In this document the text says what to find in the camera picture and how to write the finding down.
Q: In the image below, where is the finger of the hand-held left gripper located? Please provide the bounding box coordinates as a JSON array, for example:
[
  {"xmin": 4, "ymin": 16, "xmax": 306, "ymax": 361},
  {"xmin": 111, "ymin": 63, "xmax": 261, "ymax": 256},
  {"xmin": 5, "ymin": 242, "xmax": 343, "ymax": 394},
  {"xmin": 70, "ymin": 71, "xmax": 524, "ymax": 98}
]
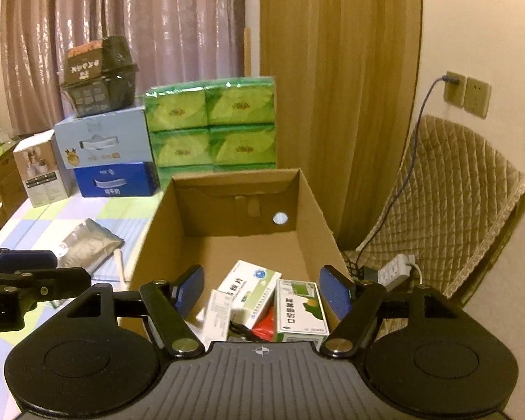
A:
[
  {"xmin": 0, "ymin": 247, "xmax": 59, "ymax": 272},
  {"xmin": 0, "ymin": 266, "xmax": 92, "ymax": 312}
]

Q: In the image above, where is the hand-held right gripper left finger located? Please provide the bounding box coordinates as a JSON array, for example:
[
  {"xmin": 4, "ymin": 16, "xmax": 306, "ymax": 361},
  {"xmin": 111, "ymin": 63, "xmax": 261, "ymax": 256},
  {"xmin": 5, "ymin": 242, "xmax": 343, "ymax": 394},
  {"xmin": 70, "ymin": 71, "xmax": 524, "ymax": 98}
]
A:
[{"xmin": 68, "ymin": 264, "xmax": 206, "ymax": 358}]

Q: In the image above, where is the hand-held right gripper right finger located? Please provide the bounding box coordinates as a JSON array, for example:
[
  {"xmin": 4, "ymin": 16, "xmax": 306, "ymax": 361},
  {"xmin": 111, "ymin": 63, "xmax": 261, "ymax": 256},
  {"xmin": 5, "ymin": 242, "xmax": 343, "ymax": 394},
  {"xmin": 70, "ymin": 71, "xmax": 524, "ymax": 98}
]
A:
[{"xmin": 319, "ymin": 264, "xmax": 463, "ymax": 358}]

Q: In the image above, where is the green and white medicine box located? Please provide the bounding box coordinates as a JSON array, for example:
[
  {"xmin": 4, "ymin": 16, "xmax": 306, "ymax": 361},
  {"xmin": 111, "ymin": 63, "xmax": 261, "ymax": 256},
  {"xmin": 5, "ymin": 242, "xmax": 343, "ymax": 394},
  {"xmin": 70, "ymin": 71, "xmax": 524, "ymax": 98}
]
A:
[{"xmin": 274, "ymin": 279, "xmax": 330, "ymax": 345}]

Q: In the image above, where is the white medicine box blue logo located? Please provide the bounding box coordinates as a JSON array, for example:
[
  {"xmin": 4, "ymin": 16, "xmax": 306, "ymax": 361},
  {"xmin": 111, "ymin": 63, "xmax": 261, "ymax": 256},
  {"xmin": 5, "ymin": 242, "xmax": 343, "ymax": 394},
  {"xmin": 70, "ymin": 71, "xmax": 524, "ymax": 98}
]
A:
[{"xmin": 216, "ymin": 260, "xmax": 281, "ymax": 330}]

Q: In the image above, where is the red packet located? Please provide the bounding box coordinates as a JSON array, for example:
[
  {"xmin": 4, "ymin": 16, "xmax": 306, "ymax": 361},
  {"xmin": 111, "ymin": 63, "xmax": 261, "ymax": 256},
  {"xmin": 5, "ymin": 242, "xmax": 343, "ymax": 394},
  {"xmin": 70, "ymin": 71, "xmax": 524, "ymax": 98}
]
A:
[{"xmin": 251, "ymin": 307, "xmax": 277, "ymax": 343}]

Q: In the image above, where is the large cardboard box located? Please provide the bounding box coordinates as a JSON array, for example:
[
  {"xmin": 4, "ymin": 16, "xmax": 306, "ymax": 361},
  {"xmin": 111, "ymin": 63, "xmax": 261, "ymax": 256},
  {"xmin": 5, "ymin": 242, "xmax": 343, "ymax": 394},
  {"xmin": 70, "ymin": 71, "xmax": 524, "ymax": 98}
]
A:
[{"xmin": 119, "ymin": 167, "xmax": 354, "ymax": 342}]

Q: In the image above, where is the checkered cloth desktop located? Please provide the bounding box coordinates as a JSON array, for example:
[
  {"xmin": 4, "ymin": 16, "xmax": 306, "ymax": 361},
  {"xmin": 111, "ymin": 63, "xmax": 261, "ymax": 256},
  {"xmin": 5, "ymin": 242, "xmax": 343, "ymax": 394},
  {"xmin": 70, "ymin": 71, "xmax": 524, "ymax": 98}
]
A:
[{"xmin": 0, "ymin": 191, "xmax": 163, "ymax": 420}]

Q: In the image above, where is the silver foil pouch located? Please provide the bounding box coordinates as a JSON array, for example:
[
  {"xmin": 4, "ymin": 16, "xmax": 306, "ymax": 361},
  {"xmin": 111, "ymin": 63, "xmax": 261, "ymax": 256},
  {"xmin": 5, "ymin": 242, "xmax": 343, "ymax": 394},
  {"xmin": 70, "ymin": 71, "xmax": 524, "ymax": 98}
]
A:
[{"xmin": 56, "ymin": 218, "xmax": 126, "ymax": 279}]

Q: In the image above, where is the white plastic spoon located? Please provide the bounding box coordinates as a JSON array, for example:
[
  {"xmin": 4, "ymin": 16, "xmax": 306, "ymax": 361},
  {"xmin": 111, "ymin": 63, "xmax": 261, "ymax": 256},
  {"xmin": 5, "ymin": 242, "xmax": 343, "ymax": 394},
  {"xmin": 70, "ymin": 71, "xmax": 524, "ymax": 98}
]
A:
[{"xmin": 113, "ymin": 249, "xmax": 126, "ymax": 284}]

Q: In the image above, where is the white power strip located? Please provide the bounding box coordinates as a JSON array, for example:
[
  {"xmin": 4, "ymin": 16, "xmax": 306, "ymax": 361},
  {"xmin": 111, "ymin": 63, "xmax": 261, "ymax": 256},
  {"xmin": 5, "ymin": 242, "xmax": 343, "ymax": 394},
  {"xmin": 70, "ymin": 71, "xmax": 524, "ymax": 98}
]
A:
[{"xmin": 377, "ymin": 253, "xmax": 417, "ymax": 290}]

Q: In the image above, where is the small brown cardboard box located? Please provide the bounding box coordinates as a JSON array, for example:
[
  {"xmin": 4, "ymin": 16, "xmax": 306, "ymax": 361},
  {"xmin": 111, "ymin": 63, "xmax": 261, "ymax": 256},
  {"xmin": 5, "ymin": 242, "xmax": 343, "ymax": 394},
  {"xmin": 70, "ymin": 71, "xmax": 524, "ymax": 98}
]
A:
[{"xmin": 0, "ymin": 153, "xmax": 28, "ymax": 225}]

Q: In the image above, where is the white product box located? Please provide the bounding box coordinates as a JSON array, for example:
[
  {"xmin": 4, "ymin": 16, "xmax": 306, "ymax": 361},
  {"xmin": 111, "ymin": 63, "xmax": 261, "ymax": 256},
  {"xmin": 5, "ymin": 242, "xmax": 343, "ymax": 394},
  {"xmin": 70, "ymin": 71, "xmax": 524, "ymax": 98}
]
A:
[{"xmin": 12, "ymin": 133, "xmax": 78, "ymax": 209}]

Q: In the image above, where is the dark blue milk carton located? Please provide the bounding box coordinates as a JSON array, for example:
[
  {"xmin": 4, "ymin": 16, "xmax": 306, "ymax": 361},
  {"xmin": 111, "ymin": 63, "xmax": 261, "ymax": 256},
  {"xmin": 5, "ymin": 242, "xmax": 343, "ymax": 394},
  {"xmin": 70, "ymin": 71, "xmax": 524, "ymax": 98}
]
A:
[{"xmin": 73, "ymin": 161, "xmax": 161, "ymax": 198}]

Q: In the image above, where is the light blue milk carton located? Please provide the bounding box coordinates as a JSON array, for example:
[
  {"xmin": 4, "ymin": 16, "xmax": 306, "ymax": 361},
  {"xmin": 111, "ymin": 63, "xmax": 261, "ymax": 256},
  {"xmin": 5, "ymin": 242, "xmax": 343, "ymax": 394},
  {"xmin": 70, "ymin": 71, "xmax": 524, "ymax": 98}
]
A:
[{"xmin": 53, "ymin": 107, "xmax": 155, "ymax": 170}]

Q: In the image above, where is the quilted beige cover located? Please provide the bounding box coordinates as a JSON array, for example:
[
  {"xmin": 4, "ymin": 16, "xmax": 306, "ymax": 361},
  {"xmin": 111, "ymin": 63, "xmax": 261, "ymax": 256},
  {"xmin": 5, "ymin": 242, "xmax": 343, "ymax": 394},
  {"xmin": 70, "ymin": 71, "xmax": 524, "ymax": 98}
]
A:
[{"xmin": 343, "ymin": 114, "xmax": 525, "ymax": 309}]

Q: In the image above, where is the bundle of green tissue packs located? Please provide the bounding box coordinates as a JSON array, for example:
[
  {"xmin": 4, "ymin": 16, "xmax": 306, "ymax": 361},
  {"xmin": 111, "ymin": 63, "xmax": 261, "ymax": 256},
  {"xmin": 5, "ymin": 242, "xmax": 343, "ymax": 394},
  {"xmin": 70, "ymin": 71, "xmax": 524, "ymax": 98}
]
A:
[{"xmin": 143, "ymin": 76, "xmax": 278, "ymax": 181}]

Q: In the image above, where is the black snack box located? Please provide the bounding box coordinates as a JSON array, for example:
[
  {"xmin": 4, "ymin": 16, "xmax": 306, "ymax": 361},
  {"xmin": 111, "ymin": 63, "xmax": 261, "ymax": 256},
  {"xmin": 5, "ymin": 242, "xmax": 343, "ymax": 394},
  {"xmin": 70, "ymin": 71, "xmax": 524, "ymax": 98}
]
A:
[
  {"xmin": 61, "ymin": 36, "xmax": 135, "ymax": 87},
  {"xmin": 61, "ymin": 63, "xmax": 140, "ymax": 117}
]

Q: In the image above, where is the brown curtain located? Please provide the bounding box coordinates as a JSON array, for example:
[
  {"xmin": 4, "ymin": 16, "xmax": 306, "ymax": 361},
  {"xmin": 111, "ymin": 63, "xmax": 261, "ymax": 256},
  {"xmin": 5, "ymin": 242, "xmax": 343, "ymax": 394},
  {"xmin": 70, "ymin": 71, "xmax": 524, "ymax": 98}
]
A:
[{"xmin": 259, "ymin": 0, "xmax": 423, "ymax": 251}]

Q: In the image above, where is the pink curtain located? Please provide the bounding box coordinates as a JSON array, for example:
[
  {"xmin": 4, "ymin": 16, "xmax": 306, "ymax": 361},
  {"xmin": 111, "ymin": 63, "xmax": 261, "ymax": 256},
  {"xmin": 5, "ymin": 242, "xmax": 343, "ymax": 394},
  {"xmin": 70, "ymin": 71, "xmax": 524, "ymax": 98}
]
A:
[{"xmin": 0, "ymin": 0, "xmax": 246, "ymax": 134}]

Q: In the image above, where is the beige wall socket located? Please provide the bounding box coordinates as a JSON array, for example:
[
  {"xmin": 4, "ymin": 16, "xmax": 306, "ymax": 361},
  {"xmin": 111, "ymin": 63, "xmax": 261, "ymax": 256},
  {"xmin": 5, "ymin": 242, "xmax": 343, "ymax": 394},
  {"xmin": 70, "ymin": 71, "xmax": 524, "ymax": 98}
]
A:
[
  {"xmin": 443, "ymin": 71, "xmax": 467, "ymax": 107},
  {"xmin": 463, "ymin": 77, "xmax": 491, "ymax": 118}
]

